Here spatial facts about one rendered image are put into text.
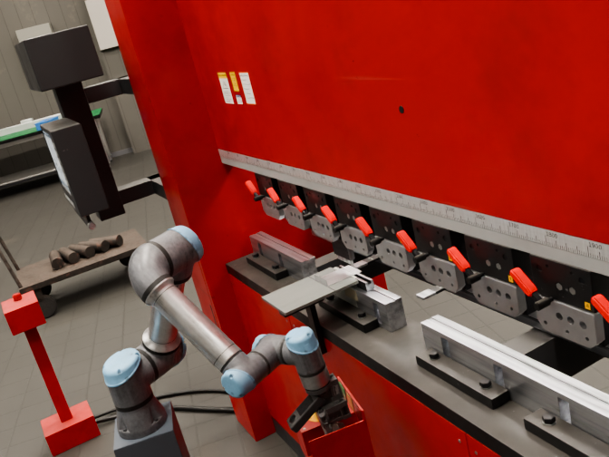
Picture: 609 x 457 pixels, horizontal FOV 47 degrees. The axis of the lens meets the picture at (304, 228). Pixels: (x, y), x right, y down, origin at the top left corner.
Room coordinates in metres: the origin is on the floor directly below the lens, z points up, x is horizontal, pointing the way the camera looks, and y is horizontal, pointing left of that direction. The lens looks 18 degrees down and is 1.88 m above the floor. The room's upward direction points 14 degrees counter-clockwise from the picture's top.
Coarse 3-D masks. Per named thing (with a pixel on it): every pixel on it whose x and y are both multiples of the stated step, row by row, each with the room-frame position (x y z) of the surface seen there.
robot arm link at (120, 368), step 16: (128, 352) 1.91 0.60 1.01; (144, 352) 1.92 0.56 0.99; (112, 368) 1.84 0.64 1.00; (128, 368) 1.83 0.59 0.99; (144, 368) 1.87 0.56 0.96; (112, 384) 1.83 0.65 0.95; (128, 384) 1.83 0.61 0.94; (144, 384) 1.86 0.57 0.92; (112, 400) 1.85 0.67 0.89; (128, 400) 1.82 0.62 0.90; (144, 400) 1.84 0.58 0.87
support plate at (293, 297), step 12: (312, 276) 2.15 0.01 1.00; (288, 288) 2.09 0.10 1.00; (300, 288) 2.07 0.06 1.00; (312, 288) 2.04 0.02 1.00; (324, 288) 2.02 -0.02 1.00; (336, 288) 2.00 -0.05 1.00; (264, 300) 2.06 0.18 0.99; (276, 300) 2.02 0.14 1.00; (288, 300) 2.00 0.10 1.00; (300, 300) 1.98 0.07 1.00; (312, 300) 1.96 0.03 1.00; (288, 312) 1.92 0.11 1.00
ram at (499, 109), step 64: (192, 0) 2.70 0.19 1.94; (256, 0) 2.18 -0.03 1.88; (320, 0) 1.83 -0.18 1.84; (384, 0) 1.57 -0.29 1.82; (448, 0) 1.38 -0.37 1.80; (512, 0) 1.22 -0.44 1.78; (576, 0) 1.10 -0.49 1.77; (256, 64) 2.29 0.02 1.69; (320, 64) 1.90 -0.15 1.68; (384, 64) 1.62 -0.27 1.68; (448, 64) 1.41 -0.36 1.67; (512, 64) 1.24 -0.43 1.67; (576, 64) 1.11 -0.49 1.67; (256, 128) 2.42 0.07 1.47; (320, 128) 1.98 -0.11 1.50; (384, 128) 1.67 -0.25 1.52; (448, 128) 1.44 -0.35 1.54; (512, 128) 1.26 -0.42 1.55; (576, 128) 1.12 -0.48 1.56; (448, 192) 1.48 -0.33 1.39; (512, 192) 1.29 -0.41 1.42; (576, 192) 1.14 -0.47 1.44; (576, 256) 1.15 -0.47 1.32
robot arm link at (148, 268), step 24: (144, 264) 1.71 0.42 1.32; (168, 264) 1.74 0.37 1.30; (144, 288) 1.67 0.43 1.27; (168, 288) 1.68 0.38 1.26; (168, 312) 1.64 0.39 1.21; (192, 312) 1.64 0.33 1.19; (192, 336) 1.60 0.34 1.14; (216, 336) 1.59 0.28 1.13; (216, 360) 1.56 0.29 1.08; (240, 360) 1.55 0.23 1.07; (264, 360) 1.57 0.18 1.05; (240, 384) 1.50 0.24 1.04
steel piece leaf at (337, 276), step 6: (336, 270) 2.14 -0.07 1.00; (342, 270) 2.12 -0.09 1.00; (318, 276) 2.08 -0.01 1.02; (324, 276) 2.11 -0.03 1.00; (330, 276) 2.10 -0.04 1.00; (336, 276) 2.09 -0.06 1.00; (342, 276) 2.08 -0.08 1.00; (348, 276) 2.07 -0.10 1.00; (324, 282) 2.04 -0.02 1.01; (330, 282) 2.05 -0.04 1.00; (336, 282) 2.04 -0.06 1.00
